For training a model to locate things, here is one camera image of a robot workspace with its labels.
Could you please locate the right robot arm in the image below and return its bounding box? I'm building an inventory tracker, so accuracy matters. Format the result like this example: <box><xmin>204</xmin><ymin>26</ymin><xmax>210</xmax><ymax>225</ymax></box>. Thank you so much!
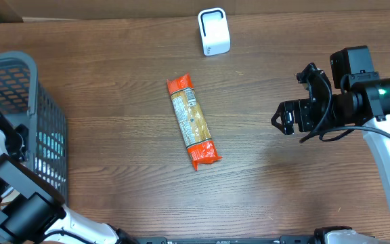
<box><xmin>271</xmin><ymin>45</ymin><xmax>390</xmax><ymax>213</ymax></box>

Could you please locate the grey plastic shopping basket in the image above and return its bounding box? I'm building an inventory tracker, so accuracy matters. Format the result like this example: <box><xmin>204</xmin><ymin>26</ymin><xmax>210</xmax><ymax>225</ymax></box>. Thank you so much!
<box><xmin>0</xmin><ymin>52</ymin><xmax>68</xmax><ymax>198</ymax></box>

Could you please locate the white barcode scanner stand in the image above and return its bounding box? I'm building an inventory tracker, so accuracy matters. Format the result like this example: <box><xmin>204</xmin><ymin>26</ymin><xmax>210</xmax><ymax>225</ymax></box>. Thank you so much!
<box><xmin>198</xmin><ymin>7</ymin><xmax>231</xmax><ymax>56</ymax></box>

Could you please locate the orange spaghetti pasta package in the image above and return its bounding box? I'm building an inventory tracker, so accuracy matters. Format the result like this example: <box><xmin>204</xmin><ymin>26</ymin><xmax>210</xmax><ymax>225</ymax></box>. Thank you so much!
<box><xmin>167</xmin><ymin>73</ymin><xmax>221</xmax><ymax>171</ymax></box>

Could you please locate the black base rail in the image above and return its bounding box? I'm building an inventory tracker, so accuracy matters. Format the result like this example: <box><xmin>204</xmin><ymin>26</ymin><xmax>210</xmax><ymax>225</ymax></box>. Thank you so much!
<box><xmin>135</xmin><ymin>235</ymin><xmax>318</xmax><ymax>244</ymax></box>

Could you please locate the teal snack wrapper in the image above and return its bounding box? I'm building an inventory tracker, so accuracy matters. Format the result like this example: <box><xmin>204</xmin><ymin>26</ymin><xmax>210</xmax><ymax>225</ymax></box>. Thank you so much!
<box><xmin>37</xmin><ymin>132</ymin><xmax>65</xmax><ymax>159</ymax></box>

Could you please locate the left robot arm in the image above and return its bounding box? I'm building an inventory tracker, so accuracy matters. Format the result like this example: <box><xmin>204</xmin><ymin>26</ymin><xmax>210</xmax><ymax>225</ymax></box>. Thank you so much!
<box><xmin>0</xmin><ymin>114</ymin><xmax>136</xmax><ymax>243</ymax></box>

